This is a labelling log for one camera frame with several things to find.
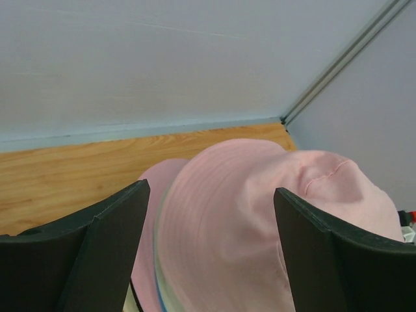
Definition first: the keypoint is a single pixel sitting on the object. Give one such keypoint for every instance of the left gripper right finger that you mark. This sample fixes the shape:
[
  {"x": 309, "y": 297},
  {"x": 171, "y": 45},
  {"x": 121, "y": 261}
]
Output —
[{"x": 333, "y": 265}]

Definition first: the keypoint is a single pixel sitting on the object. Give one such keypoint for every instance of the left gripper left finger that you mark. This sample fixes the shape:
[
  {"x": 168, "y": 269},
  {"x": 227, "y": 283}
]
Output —
[{"x": 81, "y": 262}]

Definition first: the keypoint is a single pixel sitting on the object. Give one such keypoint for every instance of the beige bucket hat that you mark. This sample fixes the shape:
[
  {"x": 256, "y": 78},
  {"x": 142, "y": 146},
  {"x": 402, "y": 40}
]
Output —
[{"x": 130, "y": 304}]

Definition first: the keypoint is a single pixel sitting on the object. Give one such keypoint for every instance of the black bucket hat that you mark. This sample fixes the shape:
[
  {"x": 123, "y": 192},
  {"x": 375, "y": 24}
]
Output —
[{"x": 136, "y": 299}]

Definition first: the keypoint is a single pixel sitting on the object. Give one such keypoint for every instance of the blue bucket hat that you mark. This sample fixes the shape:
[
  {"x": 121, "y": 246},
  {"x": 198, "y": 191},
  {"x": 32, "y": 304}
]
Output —
[{"x": 159, "y": 292}]

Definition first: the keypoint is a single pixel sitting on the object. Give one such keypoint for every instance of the light pink hat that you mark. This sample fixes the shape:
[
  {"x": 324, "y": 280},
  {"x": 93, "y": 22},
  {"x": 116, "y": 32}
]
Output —
[{"x": 218, "y": 239}]

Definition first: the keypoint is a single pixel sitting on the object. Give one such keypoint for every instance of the pink bucket hat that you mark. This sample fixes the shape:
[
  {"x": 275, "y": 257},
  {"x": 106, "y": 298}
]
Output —
[{"x": 159, "y": 178}]

